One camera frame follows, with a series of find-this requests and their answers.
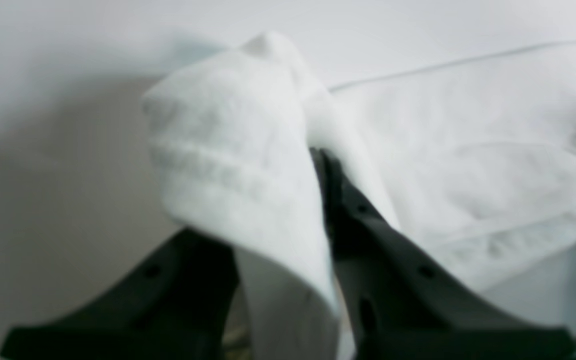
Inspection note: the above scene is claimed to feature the white printed t-shirt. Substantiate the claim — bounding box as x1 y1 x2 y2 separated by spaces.
142 33 576 360

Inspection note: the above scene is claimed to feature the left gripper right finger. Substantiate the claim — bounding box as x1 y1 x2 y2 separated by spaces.
310 148 576 360

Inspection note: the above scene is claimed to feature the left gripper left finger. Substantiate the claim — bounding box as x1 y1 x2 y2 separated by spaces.
0 230 240 360

